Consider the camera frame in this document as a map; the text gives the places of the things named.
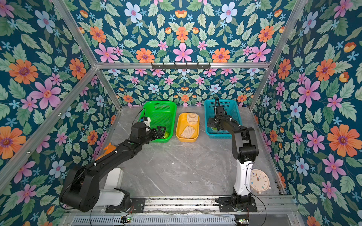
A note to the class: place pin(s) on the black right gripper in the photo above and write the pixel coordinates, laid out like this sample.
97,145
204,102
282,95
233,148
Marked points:
216,113

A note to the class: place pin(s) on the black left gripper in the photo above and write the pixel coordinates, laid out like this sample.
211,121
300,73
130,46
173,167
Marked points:
160,134

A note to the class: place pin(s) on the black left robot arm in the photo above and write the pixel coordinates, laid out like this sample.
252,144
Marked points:
81,189

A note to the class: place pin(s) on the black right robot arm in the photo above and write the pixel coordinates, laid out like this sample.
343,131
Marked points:
244,150

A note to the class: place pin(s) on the white foam net middle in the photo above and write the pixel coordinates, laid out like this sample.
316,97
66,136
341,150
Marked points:
188,132

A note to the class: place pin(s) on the green plastic basket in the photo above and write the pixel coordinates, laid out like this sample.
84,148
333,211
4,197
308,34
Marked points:
161,113

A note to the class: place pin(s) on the teal plastic basket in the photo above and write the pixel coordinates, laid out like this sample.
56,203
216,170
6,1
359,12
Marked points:
230,107

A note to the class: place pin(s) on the yellow plastic tub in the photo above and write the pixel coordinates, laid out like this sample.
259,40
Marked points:
182,124

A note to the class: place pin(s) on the orange plush toy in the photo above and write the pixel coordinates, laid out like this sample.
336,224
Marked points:
107,150

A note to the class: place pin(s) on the pink round clock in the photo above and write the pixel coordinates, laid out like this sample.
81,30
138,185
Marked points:
259,181

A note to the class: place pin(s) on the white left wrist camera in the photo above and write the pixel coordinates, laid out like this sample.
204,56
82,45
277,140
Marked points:
146,121

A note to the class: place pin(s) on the black wall hook rail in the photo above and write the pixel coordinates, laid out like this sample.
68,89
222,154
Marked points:
176,66

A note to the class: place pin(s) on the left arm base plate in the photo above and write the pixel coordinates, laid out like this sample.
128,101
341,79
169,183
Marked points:
128,205

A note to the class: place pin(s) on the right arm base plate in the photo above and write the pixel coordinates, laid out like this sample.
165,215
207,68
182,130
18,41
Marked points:
226,204

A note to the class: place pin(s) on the aluminium front rail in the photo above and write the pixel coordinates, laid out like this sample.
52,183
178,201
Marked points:
266,210

